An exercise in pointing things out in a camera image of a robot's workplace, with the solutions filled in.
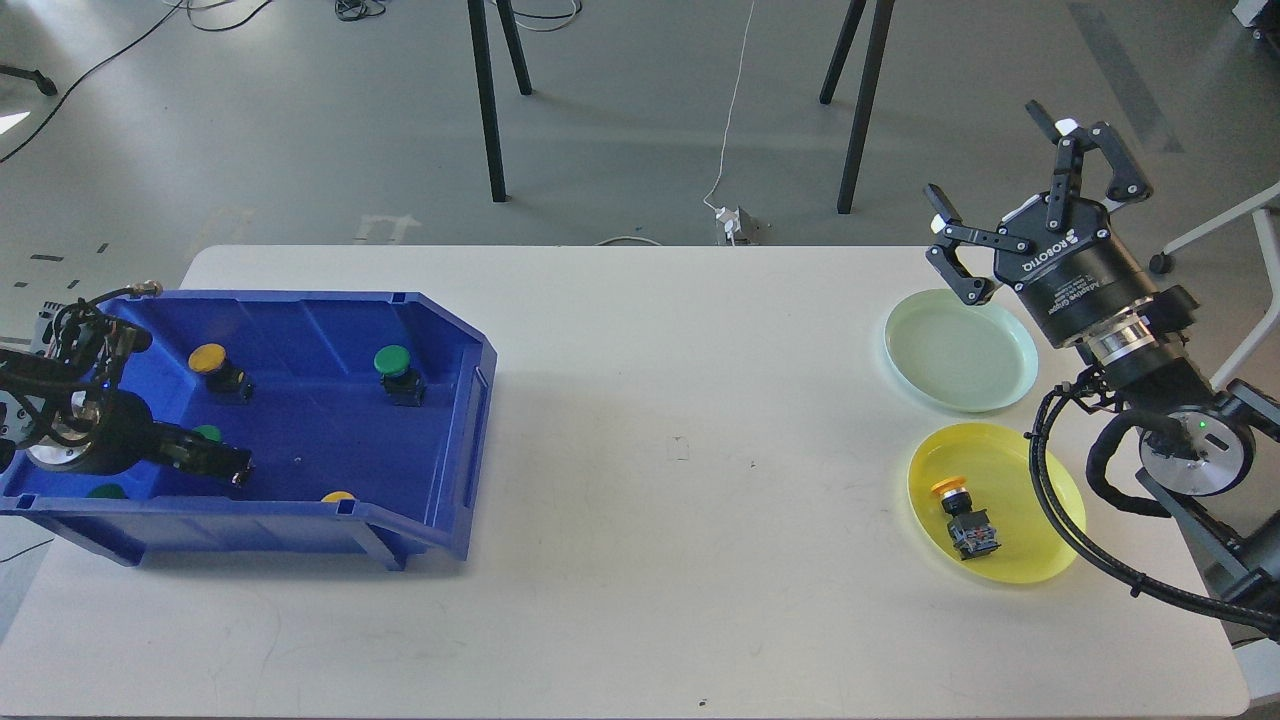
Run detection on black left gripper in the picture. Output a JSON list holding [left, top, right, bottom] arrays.
[[26, 391, 252, 489]]

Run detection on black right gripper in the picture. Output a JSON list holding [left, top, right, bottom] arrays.
[[924, 99, 1171, 348]]

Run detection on green button bin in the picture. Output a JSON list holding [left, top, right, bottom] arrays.
[[192, 424, 223, 443], [84, 483, 129, 500], [372, 345, 425, 407]]

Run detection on yellow button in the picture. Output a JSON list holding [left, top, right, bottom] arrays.
[[931, 475, 1001, 561]]

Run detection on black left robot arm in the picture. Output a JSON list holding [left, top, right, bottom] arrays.
[[1, 281, 253, 487]]

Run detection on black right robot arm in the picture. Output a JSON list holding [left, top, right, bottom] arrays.
[[925, 100, 1279, 641]]

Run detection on yellow button bin back left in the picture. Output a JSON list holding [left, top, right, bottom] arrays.
[[187, 343, 255, 404]]

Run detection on light green plate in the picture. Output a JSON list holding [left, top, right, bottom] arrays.
[[881, 290, 1041, 414]]

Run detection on green button near bin right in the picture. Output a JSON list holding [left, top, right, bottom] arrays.
[[372, 345, 425, 407]]

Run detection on yellow plate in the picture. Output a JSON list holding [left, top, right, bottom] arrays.
[[905, 421, 1076, 585]]

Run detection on blue plastic bin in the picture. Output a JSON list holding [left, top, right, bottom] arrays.
[[3, 290, 497, 570]]

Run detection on white chair base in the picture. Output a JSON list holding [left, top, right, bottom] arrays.
[[1148, 183, 1279, 389]]

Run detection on black stand legs right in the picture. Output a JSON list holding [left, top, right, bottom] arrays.
[[818, 1, 896, 215]]

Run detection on black stand legs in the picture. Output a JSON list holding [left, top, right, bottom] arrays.
[[466, 0, 534, 204], [818, 1, 896, 215]]

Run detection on white power adapter on floor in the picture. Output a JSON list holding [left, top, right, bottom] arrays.
[[714, 206, 769, 247]]

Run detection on black stand legs left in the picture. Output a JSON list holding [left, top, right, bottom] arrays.
[[466, 0, 534, 204]]

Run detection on white cable on floor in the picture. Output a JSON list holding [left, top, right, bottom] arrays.
[[598, 0, 762, 247]]

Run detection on black floor cable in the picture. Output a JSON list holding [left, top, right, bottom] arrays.
[[0, 0, 276, 167]]

